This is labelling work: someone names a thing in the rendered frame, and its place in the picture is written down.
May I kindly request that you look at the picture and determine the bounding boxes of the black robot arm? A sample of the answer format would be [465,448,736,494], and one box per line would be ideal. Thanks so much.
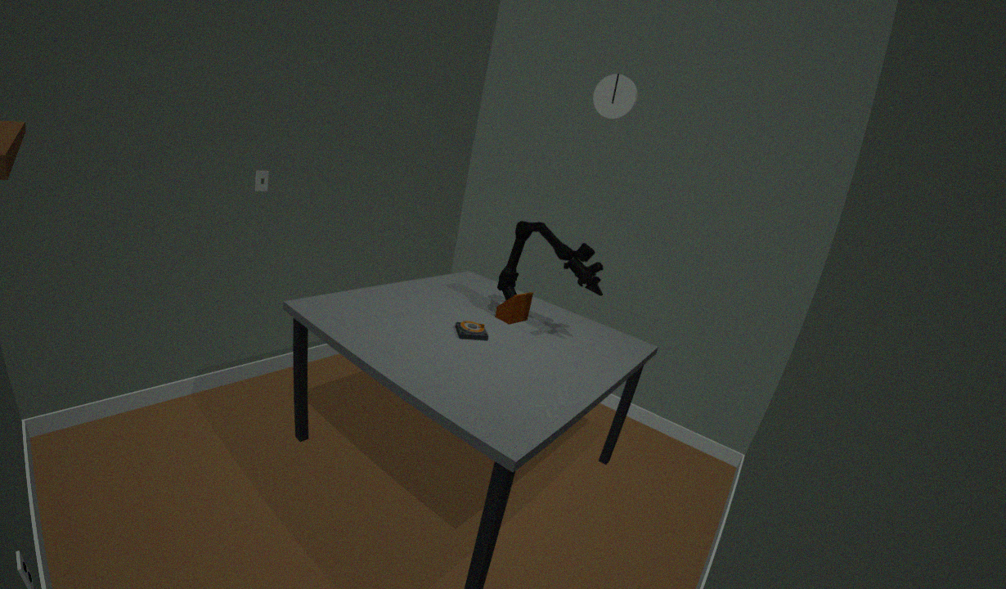
[497,220,604,300]

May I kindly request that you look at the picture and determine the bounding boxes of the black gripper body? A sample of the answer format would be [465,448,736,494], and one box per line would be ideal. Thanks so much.
[574,264,601,286]

